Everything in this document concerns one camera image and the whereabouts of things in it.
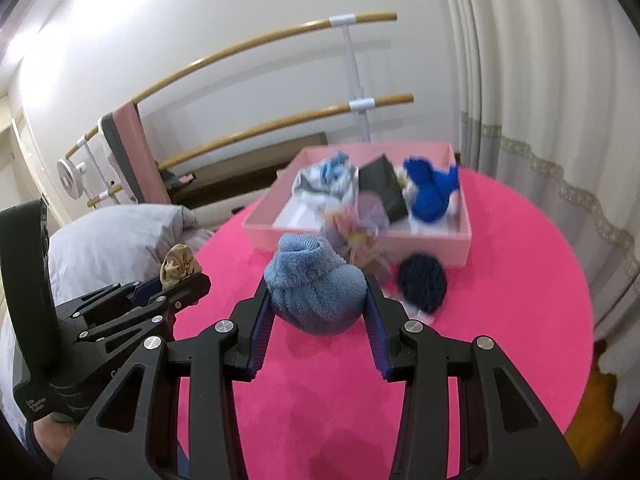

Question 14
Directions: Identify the white bar stand post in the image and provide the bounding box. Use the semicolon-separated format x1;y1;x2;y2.
329;13;375;143

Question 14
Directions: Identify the pink shallow box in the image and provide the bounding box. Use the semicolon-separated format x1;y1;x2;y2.
242;142;472;268

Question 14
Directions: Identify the small white fan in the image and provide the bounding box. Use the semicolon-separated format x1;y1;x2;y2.
56;158;87;200

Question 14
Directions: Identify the pink grey hanging towel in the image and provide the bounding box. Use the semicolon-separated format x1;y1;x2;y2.
99;101;171;205

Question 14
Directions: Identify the upper wooden ballet bar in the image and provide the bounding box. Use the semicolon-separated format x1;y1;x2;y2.
63;11;398;160

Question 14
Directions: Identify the tan scrunchie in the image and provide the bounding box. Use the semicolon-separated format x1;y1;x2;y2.
160;244;202;290

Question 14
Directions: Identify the wooden ballet bar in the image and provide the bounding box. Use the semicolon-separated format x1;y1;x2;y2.
86;93;416;209
63;11;398;160

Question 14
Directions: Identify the light blue sock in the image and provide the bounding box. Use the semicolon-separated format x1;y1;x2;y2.
264;234;367;337

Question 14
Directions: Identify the white blue patterned cloth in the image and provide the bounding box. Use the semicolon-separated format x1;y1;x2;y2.
292;151;359;214

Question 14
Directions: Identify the grey white duvet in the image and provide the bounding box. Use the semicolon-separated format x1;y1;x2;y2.
1;205;209;432

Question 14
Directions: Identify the dark navy knitted ball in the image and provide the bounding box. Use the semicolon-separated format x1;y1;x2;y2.
396;254;448;315

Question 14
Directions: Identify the royal blue cloth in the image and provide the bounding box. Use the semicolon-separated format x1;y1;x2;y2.
404;157;460;223

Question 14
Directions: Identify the clear plastic packet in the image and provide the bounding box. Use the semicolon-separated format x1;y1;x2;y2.
395;285;435;326

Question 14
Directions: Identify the black pouch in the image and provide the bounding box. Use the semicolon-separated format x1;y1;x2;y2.
359;155;408;223

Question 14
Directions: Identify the person's right hand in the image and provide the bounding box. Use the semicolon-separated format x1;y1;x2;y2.
32;415;77;464

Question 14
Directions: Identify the brown top storage bench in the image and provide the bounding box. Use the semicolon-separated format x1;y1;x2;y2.
168;132;328;209

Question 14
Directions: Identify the cream curtain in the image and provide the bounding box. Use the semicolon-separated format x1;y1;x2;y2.
447;0;639;420

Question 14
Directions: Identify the lower wooden ballet bar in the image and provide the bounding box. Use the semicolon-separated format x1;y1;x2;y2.
86;93;416;209

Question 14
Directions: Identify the purple organza ribbon bow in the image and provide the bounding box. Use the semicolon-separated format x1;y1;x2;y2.
320;192;392;285

